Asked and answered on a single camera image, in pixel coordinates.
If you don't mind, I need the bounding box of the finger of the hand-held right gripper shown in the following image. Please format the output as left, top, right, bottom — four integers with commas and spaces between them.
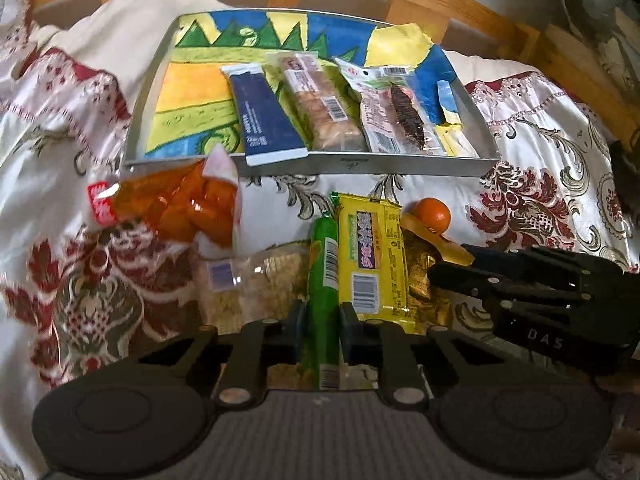
427, 259, 592, 312
460, 242, 627, 282

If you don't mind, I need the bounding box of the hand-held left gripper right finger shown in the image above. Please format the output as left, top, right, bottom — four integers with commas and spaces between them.
340, 304, 506, 408

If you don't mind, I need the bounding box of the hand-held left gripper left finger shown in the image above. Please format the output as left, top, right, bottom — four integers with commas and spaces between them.
131, 300, 307, 408

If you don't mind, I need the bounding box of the green snack packet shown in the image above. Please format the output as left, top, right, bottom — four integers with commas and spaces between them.
306, 215, 346, 391

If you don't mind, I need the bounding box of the clear cracker packet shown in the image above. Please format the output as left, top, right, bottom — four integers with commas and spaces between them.
192, 242, 313, 336

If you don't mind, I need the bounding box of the round orange yellow snack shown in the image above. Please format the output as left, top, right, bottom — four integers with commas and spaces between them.
401, 197, 476, 267

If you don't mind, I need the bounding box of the yellow snack packet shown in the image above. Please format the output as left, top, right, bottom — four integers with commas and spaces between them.
332, 192, 418, 336

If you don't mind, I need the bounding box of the grey metal tray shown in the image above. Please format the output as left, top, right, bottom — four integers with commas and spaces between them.
122, 7, 501, 178

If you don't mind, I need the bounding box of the orange snack packet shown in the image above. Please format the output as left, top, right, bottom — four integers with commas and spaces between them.
86, 142, 243, 263

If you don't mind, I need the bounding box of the pink white dark snack packet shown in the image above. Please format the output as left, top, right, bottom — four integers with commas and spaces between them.
334, 57, 443, 155

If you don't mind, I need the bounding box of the dark blue snack packet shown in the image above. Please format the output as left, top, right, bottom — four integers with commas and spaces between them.
221, 63, 308, 167

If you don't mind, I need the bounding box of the clear brown cake bar packet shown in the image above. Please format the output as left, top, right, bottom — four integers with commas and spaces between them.
272, 51, 368, 153

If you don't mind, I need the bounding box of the shiny gold snack packet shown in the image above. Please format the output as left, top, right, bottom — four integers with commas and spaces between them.
405, 237, 453, 328

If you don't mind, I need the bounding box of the floral satin blanket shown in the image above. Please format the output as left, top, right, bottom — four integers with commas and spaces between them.
0, 0, 640, 480

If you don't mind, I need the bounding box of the floral curtain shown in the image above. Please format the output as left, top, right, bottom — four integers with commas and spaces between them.
547, 0, 640, 101

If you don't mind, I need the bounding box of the dinosaur crayon drawing paper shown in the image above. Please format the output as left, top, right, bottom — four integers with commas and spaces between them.
145, 10, 481, 158

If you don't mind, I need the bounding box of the wooden bed frame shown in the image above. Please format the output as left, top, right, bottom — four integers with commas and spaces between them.
27, 0, 640, 146

